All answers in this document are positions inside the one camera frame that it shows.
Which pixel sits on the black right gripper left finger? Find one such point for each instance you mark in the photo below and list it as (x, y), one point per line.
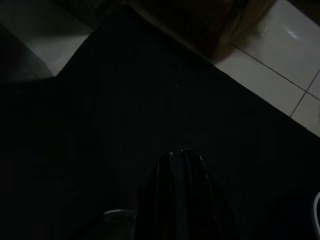
(165, 200)

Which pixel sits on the dark floor mat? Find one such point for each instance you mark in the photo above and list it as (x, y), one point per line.
(125, 112)

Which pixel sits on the brown cardboard box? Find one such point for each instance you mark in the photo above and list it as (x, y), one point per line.
(190, 22)

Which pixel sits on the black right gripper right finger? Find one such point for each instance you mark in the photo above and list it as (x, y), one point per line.
(202, 200)

